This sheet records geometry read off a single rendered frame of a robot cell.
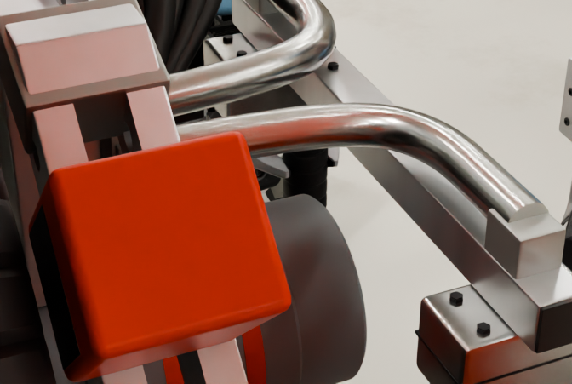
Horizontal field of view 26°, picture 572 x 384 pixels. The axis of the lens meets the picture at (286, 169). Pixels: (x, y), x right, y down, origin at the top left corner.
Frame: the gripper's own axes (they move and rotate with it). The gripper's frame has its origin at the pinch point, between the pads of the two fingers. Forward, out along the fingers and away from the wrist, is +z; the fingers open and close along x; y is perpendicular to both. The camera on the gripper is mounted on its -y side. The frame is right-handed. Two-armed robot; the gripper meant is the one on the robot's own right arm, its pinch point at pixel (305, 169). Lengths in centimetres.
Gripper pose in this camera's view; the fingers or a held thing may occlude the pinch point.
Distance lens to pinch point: 99.7
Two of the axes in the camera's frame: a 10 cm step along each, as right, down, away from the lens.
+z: 3.9, 4.9, -7.8
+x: 9.2, -2.1, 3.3
